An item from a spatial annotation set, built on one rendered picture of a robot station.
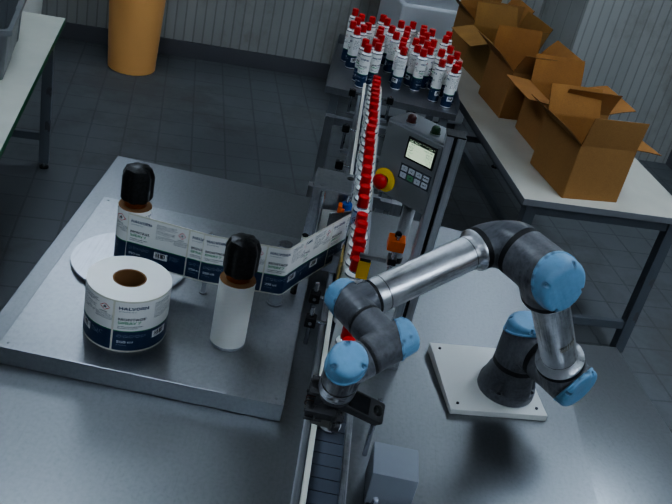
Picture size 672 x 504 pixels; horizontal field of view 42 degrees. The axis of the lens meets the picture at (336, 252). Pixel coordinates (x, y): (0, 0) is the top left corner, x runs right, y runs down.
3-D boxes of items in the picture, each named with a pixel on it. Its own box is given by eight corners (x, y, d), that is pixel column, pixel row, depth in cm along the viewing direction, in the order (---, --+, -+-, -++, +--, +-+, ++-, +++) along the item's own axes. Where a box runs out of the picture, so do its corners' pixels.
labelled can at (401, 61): (391, 90, 413) (402, 48, 403) (387, 86, 417) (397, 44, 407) (401, 91, 415) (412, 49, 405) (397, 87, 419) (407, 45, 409)
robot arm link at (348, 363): (381, 363, 158) (341, 385, 155) (371, 385, 168) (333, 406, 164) (358, 328, 161) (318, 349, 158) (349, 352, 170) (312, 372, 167)
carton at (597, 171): (503, 154, 398) (529, 77, 379) (601, 165, 412) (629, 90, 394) (541, 198, 363) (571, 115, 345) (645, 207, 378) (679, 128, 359)
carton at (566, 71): (487, 120, 434) (509, 48, 416) (584, 133, 447) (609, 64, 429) (516, 158, 397) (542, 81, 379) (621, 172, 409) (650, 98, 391)
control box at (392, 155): (392, 179, 224) (410, 110, 215) (447, 207, 216) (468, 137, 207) (369, 188, 217) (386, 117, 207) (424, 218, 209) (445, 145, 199)
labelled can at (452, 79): (450, 110, 406) (462, 68, 396) (439, 107, 406) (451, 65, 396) (449, 106, 410) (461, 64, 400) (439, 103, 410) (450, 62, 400)
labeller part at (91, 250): (91, 226, 253) (91, 223, 252) (197, 249, 254) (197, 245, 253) (53, 281, 226) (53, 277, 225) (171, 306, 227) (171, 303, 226)
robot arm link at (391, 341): (389, 296, 171) (342, 320, 167) (424, 330, 163) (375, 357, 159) (390, 324, 176) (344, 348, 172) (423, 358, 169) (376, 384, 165)
